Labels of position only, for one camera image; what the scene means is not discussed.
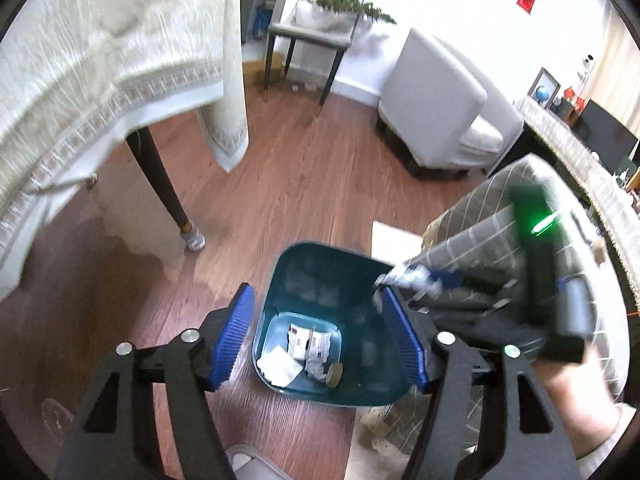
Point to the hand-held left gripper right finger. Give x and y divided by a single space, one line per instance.
405 340

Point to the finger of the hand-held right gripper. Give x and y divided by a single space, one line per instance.
500 330
450 278

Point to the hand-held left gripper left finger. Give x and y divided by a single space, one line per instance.
232 340

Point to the trash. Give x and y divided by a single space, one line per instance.
280 367

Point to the teal trash bin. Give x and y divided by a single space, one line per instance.
320 280

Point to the person's right forearm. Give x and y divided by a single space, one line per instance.
607 450

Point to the person's right hand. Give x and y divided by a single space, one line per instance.
575 400

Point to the grey table leg sock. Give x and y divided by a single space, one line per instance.
192 237

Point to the grey slipper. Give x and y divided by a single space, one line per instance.
255 462

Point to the black monitor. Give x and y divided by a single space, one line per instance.
605 132

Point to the brown speaker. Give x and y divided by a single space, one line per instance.
564 109

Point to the small blue globe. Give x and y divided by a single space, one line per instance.
541 95

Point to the small red flags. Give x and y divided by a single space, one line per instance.
571 93

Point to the grey armchair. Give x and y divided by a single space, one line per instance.
430 105

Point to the dark wooden table leg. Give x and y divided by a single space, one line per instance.
160 180

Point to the framed picture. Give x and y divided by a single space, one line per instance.
547 79

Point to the beige curtain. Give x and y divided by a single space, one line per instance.
617 70

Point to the flat cardboard piece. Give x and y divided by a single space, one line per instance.
260 71

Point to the grey dining chair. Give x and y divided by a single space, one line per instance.
310 35

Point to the potted green plant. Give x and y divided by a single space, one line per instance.
320 12

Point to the beige patterned tablecloth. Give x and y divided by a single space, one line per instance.
100 60

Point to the white security camera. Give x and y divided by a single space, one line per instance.
588 64

